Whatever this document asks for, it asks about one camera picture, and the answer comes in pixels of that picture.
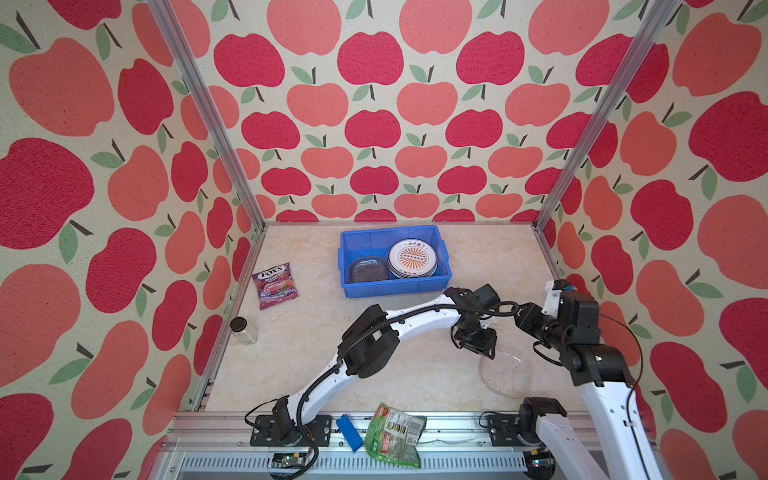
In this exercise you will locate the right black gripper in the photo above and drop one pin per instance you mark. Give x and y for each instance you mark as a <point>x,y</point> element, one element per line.
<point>531,316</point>

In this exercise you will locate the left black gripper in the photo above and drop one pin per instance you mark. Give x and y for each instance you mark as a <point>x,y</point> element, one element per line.
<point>483,347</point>

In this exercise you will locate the clear glass plate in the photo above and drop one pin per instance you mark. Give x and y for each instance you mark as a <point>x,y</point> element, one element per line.
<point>507,374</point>
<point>369,269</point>

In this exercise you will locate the orange sunburst plate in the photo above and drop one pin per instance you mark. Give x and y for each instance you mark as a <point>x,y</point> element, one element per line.
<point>412,258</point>

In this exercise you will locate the clear glass plate bottom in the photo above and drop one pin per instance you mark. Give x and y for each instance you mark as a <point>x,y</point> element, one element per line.
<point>369,269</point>

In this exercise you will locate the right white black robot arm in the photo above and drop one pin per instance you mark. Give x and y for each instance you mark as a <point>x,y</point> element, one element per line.
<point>602,378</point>

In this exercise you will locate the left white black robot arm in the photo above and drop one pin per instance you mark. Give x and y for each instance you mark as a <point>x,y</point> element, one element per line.
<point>371,341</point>

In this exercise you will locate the blue plastic bin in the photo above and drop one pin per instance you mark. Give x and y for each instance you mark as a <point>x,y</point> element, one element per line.
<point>377,242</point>

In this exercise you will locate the green snack packet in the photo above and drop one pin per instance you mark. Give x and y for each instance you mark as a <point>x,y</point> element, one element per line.
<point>392,437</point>

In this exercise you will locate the blue rectangular block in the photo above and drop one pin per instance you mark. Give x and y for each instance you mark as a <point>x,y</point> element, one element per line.
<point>351,435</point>

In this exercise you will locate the Fox's berries candy bag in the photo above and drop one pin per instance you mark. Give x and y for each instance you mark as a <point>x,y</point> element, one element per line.
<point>275,286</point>

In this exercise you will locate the small jar black lid left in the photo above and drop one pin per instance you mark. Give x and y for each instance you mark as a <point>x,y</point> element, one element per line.
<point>245,332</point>

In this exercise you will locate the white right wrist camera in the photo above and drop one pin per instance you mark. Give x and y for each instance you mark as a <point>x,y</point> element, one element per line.
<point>553,290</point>

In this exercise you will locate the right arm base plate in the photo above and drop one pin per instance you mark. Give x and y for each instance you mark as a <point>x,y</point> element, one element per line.
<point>511,430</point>

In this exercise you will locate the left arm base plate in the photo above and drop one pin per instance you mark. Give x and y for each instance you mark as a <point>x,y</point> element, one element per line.
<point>269,432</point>

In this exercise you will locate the aluminium front frame rail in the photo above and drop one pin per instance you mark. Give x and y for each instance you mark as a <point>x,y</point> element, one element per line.
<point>453,445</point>

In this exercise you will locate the aluminium right corner post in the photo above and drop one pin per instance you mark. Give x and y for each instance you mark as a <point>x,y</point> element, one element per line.
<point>650,28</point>

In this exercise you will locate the aluminium corner post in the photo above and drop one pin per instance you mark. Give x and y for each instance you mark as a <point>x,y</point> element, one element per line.
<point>172,31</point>
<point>650,28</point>

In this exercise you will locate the aluminium left corner post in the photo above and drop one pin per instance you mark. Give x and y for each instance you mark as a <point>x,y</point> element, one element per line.
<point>172,31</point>

